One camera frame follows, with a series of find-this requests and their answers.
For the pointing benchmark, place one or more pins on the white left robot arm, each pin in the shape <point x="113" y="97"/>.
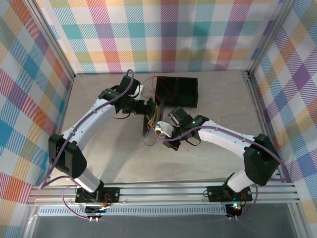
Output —
<point x="81" y="124"/>

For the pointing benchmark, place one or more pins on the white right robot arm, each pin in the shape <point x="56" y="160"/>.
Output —
<point x="223" y="135"/>

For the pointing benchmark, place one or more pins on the black open box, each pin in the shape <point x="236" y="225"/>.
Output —
<point x="183" y="91"/>

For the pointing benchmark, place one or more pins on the small controller circuit board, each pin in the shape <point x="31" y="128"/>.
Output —
<point x="235" y="207"/>
<point x="96" y="210"/>

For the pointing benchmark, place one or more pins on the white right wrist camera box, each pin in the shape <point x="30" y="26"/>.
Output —
<point x="164" y="129"/>

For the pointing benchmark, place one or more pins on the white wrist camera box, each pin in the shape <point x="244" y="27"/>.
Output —
<point x="140" y="91"/>
<point x="164" y="129"/>

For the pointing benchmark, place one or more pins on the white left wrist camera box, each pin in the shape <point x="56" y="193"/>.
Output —
<point x="140" y="91"/>

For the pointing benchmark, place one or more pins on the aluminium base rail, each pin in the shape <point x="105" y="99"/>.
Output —
<point x="161" y="192"/>

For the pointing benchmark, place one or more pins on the aluminium side rail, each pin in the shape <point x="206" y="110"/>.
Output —
<point x="67" y="99"/>
<point x="258" y="106"/>

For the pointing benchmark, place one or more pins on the aluminium frame post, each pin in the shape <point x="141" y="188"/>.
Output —
<point x="272" y="37"/>
<point x="55" y="42"/>

